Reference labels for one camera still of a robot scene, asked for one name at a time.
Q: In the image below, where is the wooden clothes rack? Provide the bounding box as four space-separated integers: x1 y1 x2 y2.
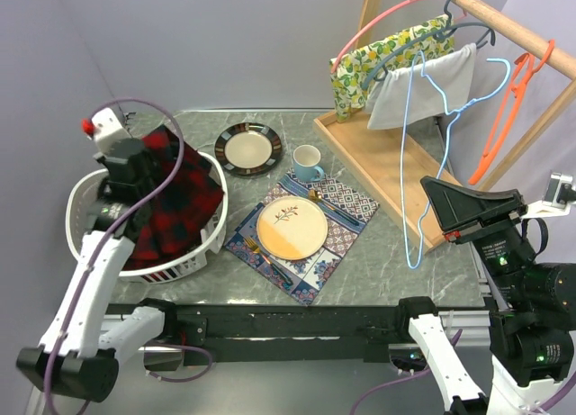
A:
314 0 575 253

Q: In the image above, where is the orange plastic hanger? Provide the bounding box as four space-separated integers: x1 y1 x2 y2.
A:
468 39 555 185

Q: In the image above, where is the gold fork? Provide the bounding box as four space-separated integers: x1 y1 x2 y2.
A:
244 237 293 286

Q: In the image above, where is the white plastic laundry basket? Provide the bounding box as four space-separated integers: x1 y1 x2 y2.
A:
65 151 229 284

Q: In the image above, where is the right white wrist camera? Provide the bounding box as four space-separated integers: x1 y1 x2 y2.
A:
521 173 575 220

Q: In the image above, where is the red plaid garment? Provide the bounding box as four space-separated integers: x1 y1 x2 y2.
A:
124 145 223 271

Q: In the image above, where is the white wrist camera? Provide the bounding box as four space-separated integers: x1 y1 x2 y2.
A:
521 173 575 220
81 108 131 154

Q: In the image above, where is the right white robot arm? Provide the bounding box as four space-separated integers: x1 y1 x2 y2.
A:
393 173 575 414

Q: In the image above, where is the gold spoon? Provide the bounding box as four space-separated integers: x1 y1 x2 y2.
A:
308 189 359 226

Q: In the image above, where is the lemon print cloth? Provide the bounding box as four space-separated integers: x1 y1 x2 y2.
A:
329 14 455 122

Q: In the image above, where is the pink hanger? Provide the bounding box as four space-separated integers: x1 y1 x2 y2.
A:
330 0 469 72

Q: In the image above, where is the white cloth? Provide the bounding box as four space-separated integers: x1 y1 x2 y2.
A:
364 43 477 130

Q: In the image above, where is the blue ceramic mug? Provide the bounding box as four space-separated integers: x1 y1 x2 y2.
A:
292 145 325 183

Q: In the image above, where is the cream and yellow plate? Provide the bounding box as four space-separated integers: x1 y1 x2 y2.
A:
256 195 329 261

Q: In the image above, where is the light blue wire hanger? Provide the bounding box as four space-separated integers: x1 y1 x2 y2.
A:
400 50 511 270

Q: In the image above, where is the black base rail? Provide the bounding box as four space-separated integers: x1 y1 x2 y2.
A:
103 297 496 366

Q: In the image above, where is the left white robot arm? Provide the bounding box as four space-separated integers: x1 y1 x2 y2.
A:
16 139 179 402

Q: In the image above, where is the patterned blue placemat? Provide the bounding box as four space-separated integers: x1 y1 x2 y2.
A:
225 170 379 305

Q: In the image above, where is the dark blue hanger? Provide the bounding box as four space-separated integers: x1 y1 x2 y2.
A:
361 0 496 91

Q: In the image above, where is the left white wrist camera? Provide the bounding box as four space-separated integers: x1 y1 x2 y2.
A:
81 108 131 154

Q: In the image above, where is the dark rimmed striped plate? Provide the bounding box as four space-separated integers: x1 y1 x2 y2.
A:
214 122 284 176

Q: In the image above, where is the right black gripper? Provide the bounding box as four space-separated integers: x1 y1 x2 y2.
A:
423 174 537 310

